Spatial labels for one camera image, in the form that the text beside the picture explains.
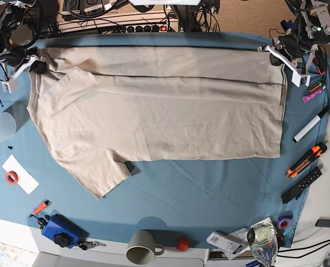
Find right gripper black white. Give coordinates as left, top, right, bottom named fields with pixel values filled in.
left=1, top=48, right=47, bottom=93

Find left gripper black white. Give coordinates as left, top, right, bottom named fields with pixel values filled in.
left=258, top=36, right=318, bottom=87

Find beige T-shirt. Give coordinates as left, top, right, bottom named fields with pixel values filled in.
left=27, top=47, right=287, bottom=199

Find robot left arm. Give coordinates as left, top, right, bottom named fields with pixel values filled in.
left=258, top=1, right=330, bottom=87

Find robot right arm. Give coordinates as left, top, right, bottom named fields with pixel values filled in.
left=0, top=1, right=47, bottom=93

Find red black pliers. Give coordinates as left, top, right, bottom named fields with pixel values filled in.
left=313, top=55, right=327, bottom=75

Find frosted plastic cup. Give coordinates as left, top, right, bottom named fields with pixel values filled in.
left=0, top=112, right=17, bottom=143

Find white marker black cap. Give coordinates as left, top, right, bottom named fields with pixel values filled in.
left=293, top=106, right=329, bottom=142

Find orange black utility knife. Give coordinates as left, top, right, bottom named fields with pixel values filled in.
left=285, top=142, right=327, bottom=179

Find red tape roll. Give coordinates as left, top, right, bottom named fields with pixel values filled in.
left=6, top=171, right=19, bottom=185

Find white paper sheet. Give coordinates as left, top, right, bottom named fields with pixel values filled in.
left=2, top=155, right=39, bottom=195

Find black power strip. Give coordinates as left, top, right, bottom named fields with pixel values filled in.
left=109, top=24, right=179, bottom=33

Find black remote control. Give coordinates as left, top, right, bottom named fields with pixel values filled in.
left=281, top=166, right=322, bottom=204

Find purple tape roll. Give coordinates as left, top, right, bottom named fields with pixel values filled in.
left=277, top=215, right=292, bottom=229

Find black phone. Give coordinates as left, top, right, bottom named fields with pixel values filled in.
left=315, top=219, right=330, bottom=228

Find blue box with black knob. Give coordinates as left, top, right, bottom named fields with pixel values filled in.
left=42, top=214, right=82, bottom=249

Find wine glass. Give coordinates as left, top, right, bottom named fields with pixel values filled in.
left=247, top=222, right=278, bottom=267

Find keys with carabiner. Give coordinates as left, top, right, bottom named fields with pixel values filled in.
left=78, top=241, right=107, bottom=250

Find white barcode box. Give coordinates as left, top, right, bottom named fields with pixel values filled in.
left=206, top=231, right=246, bottom=254

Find red cube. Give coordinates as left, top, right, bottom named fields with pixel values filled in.
left=176, top=238, right=189, bottom=251

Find grey ceramic mug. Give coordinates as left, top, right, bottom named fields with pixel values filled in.
left=126, top=230, right=164, bottom=265

